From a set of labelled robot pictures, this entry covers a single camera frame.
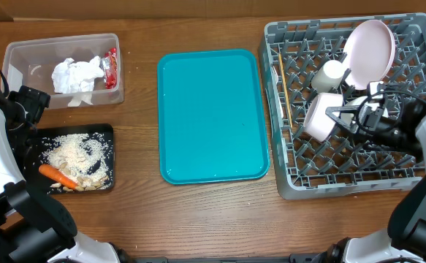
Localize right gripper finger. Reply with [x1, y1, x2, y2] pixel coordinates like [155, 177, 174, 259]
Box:
[325, 105, 366, 117]
[331, 116, 359, 137]

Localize white bowl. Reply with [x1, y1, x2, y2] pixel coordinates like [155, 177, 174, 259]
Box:
[341, 96, 389, 124]
[303, 93, 343, 142]

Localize white paper cup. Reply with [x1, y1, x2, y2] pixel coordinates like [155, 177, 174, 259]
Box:
[311, 60, 346, 93]

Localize wooden skewer stick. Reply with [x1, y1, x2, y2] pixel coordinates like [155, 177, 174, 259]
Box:
[278, 52, 293, 129]

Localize white napkin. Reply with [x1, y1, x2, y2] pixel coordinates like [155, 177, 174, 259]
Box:
[51, 56, 104, 107]

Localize white plastic fork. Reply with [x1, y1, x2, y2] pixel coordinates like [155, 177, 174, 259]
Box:
[271, 65, 284, 118]

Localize white round plate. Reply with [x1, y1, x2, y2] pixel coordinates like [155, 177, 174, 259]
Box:
[342, 20, 395, 90]

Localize orange carrot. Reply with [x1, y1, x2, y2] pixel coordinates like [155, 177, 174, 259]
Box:
[39, 164, 78, 190]

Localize rice food scraps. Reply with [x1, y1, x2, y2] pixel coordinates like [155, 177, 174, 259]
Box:
[39, 133, 113, 180]

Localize red snack wrapper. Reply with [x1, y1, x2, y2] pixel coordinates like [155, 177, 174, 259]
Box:
[101, 47, 118, 89]

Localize peanut food scraps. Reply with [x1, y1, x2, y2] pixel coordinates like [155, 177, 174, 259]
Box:
[47, 145, 110, 190]

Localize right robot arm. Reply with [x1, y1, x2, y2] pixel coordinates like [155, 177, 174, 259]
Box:
[312, 99, 426, 262]

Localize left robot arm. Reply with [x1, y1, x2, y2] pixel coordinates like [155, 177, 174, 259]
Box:
[0, 79, 132, 262]

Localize grey dishwasher rack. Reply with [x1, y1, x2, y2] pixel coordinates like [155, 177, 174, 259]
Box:
[259, 13, 426, 199]

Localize clear plastic bin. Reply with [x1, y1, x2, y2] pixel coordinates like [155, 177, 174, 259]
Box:
[2, 34, 124, 109]

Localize black plastic tray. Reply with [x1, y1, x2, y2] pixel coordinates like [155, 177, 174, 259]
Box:
[23, 123, 115, 194]

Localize teal serving tray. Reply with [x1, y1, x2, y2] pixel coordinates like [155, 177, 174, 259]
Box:
[157, 49, 270, 185]

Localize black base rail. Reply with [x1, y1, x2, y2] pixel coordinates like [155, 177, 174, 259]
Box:
[130, 254, 324, 263]

